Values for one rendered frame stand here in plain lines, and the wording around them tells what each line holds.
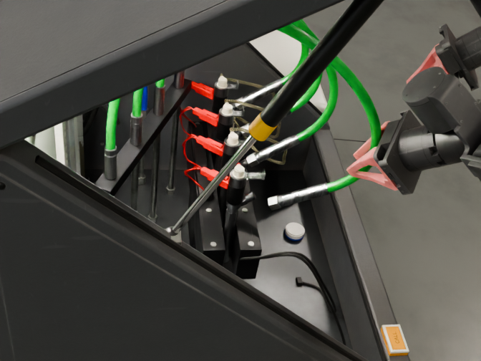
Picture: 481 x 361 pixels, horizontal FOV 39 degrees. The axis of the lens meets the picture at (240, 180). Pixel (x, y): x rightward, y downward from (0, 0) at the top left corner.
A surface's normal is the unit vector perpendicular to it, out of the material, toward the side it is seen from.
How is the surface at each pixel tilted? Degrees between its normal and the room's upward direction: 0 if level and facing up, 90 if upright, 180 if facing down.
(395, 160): 45
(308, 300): 0
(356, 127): 0
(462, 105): 54
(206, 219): 0
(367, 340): 90
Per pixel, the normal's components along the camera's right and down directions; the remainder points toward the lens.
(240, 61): 0.13, 0.69
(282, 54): 0.12, -0.72
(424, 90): -0.65, -0.62
